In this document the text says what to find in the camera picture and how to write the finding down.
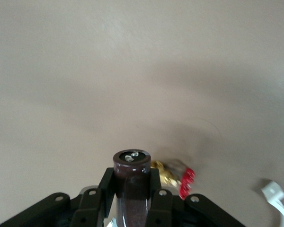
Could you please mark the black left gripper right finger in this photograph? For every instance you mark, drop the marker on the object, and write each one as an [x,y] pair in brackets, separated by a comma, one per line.
[170,210]

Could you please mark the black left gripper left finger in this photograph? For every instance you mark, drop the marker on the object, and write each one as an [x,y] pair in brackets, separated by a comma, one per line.
[85,210]

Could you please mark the plain brown capacitor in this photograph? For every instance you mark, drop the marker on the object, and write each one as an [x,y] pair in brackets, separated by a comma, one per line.
[132,184]

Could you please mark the white curved pipe clamp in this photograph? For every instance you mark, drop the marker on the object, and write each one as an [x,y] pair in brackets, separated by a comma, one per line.
[273,192]

